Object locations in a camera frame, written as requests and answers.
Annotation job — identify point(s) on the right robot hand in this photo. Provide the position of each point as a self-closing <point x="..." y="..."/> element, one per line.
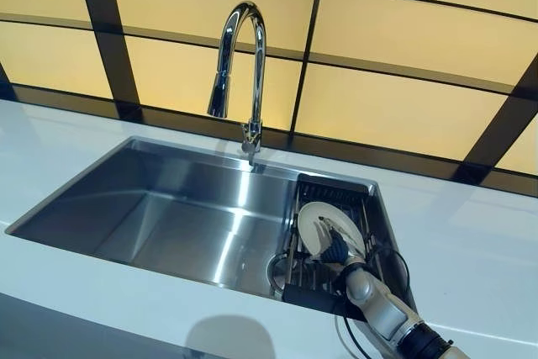
<point x="336" y="249"/>

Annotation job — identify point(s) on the beige round plate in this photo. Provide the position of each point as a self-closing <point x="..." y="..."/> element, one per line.
<point x="311" y="228"/>

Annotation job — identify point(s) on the black steel dish rack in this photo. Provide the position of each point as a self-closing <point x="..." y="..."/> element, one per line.
<point x="328" y="191"/>

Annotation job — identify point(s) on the round steel sink drain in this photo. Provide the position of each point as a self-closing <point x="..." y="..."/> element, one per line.
<point x="275" y="268"/>

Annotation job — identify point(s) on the stainless steel sink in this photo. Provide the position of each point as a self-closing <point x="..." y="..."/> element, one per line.
<point x="168" y="216"/>

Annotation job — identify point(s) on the chrome gooseneck faucet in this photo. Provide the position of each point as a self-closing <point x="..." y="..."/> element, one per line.
<point x="258" y="81"/>

